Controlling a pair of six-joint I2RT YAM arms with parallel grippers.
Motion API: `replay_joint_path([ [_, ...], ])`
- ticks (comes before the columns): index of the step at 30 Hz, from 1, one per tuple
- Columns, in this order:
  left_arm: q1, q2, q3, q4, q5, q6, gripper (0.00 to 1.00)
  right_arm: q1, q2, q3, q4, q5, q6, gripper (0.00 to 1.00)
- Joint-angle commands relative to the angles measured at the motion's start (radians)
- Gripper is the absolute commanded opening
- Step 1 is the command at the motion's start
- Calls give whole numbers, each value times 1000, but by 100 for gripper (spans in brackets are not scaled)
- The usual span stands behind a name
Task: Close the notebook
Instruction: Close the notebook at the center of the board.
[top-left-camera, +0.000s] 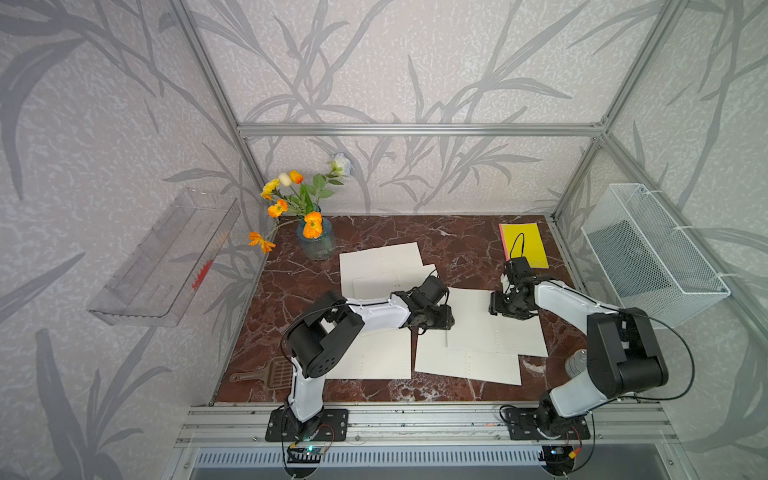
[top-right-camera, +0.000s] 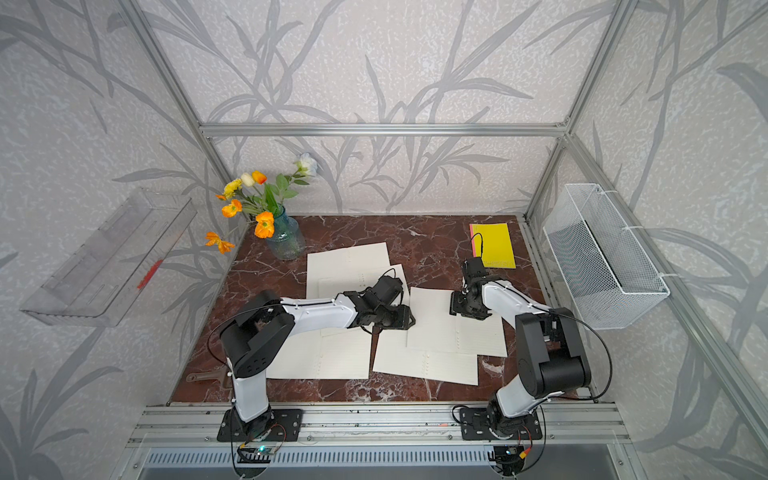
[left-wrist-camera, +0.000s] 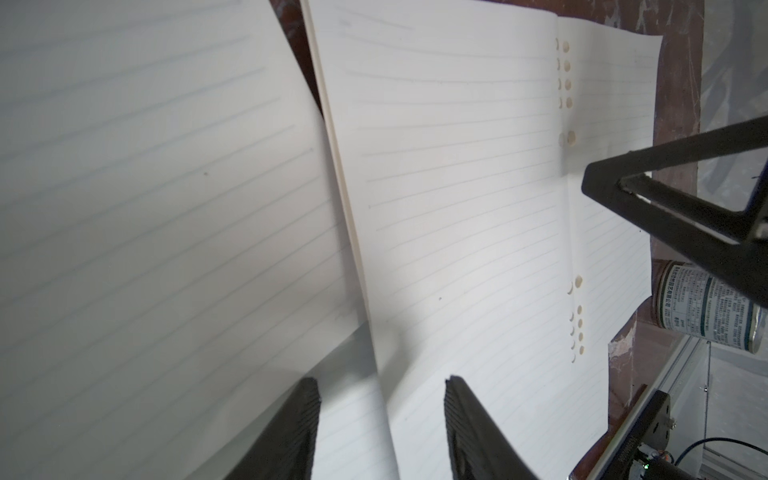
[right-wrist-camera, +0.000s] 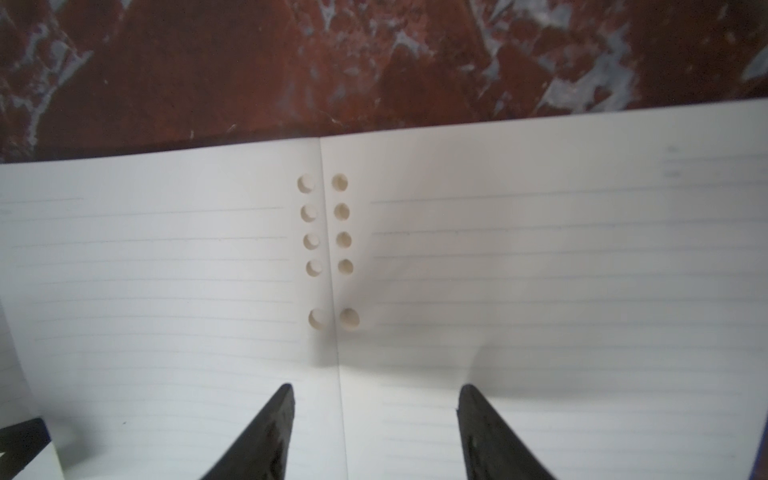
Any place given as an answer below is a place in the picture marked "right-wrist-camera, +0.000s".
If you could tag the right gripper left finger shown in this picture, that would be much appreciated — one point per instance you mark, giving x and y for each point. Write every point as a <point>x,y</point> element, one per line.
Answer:
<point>260,452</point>

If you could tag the purple notebook green spine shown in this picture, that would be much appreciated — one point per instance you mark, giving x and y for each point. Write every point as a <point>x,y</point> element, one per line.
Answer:
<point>601,279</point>

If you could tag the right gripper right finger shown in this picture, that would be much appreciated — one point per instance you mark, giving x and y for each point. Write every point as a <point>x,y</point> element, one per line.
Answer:
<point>491,449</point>

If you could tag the open notebook centre left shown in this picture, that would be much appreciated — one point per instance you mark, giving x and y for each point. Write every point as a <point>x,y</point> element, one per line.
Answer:
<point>27,451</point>

